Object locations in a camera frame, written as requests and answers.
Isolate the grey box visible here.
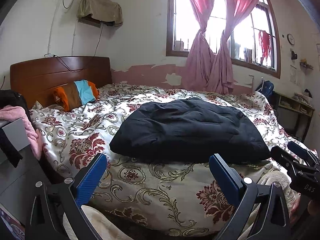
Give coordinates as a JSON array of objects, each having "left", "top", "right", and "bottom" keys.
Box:
[{"left": 0, "top": 118, "right": 33, "bottom": 157}]

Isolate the black cable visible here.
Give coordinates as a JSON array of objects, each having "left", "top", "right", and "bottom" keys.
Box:
[{"left": 55, "top": 22, "right": 103, "bottom": 72}]

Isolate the red hanging cloth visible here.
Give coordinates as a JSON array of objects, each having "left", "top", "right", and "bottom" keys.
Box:
[{"left": 257, "top": 29, "right": 272, "bottom": 63}]

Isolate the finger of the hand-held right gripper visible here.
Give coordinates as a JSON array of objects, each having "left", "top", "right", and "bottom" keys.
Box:
[
  {"left": 270, "top": 145, "right": 306, "bottom": 173},
  {"left": 287, "top": 141, "right": 320, "bottom": 167}
]

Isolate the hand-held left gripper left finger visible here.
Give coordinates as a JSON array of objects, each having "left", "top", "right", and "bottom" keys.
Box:
[{"left": 25, "top": 152, "right": 108, "bottom": 240}]

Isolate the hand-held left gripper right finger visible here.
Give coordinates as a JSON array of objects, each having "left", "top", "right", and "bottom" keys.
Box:
[{"left": 209, "top": 154, "right": 292, "bottom": 240}]

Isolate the person's right hand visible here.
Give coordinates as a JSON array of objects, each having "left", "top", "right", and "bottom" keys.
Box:
[{"left": 307, "top": 199, "right": 320, "bottom": 215}]

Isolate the beige cloth covered box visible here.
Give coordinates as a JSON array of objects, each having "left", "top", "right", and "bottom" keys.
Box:
[{"left": 77, "top": 0, "right": 124, "bottom": 27}]

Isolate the wooden shelf desk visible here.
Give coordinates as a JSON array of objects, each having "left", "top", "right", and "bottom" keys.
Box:
[{"left": 274, "top": 91, "right": 315, "bottom": 143}]

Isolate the floral bedspread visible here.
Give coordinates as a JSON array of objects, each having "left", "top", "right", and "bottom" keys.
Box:
[{"left": 29, "top": 82, "right": 318, "bottom": 237}]

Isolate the black padded jacket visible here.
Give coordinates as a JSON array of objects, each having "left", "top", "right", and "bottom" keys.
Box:
[{"left": 109, "top": 97, "right": 272, "bottom": 165}]

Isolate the orange teal striped pillow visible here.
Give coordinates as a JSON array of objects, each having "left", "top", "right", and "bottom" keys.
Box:
[{"left": 52, "top": 79, "right": 100, "bottom": 112}]

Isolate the blue backpack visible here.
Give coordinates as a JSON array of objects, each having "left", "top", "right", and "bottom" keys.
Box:
[{"left": 255, "top": 80, "right": 275, "bottom": 101}]

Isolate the brown wooden headboard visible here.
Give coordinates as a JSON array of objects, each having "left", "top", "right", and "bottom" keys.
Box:
[{"left": 10, "top": 56, "right": 112, "bottom": 110}]

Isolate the pink knotted curtain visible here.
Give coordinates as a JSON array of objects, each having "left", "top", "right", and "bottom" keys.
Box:
[
  {"left": 180, "top": 0, "right": 218, "bottom": 92},
  {"left": 207, "top": 0, "right": 265, "bottom": 95}
]

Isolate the dark grey cabinet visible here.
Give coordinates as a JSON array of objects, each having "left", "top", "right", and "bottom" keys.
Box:
[{"left": 0, "top": 146, "right": 52, "bottom": 207}]

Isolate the pink towel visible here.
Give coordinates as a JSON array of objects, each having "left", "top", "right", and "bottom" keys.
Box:
[{"left": 0, "top": 106, "right": 42, "bottom": 161}]

